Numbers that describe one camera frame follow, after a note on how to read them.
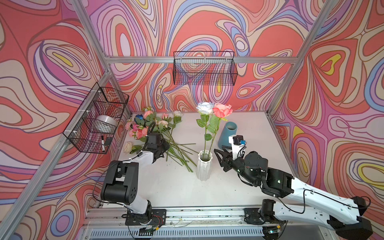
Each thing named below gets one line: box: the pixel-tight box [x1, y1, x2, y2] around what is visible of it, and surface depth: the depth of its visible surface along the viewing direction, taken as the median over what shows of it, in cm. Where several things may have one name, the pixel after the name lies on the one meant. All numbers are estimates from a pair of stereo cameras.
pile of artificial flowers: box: [124, 106, 199, 173], surface depth 103 cm
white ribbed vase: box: [197, 149, 213, 182], surface depth 73 cm
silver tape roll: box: [95, 115, 118, 133], surface depth 74 cm
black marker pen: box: [101, 135, 105, 153], surface depth 73 cm
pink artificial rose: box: [207, 102, 233, 158], surface depth 60 cm
